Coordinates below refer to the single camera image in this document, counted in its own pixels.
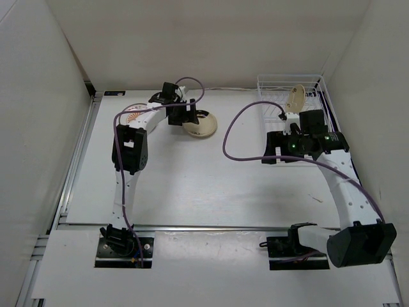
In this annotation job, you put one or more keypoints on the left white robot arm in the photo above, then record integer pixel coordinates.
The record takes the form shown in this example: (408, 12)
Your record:
(130, 156)

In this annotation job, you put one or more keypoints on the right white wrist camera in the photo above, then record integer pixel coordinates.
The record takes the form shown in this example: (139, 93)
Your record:
(289, 119)

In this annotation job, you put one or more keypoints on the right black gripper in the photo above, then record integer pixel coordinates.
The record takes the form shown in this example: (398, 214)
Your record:
(273, 140)

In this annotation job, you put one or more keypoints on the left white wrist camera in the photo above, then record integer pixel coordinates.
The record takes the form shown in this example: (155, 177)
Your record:
(182, 91)

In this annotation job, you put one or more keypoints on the aluminium frame rail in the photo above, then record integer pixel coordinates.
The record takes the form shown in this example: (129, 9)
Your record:
(157, 228)

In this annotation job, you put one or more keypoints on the beige plate back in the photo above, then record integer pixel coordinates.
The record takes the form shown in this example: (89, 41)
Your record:
(296, 99)

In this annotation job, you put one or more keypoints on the white front cover board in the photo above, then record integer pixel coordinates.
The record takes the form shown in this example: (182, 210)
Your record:
(201, 269)

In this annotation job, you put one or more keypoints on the beige plate front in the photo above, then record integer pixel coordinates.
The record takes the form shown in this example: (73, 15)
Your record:
(201, 134)

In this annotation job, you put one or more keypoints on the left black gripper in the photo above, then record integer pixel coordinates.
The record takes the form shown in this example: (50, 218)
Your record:
(186, 116)

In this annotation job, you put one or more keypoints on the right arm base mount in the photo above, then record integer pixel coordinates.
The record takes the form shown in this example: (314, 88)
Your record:
(285, 257)

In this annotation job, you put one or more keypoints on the white plate orange sunburst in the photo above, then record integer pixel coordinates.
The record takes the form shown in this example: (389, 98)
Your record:
(139, 119)

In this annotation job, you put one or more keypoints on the beige plate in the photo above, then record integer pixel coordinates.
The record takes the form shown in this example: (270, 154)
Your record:
(207, 122)
(201, 134)
(296, 99)

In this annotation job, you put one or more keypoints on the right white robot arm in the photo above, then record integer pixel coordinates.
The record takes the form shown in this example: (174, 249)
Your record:
(364, 237)

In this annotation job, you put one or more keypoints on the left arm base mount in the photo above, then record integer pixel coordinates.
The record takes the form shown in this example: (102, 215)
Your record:
(109, 256)

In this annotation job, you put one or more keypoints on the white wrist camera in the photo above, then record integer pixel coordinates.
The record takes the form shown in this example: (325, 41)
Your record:
(289, 119)
(182, 91)

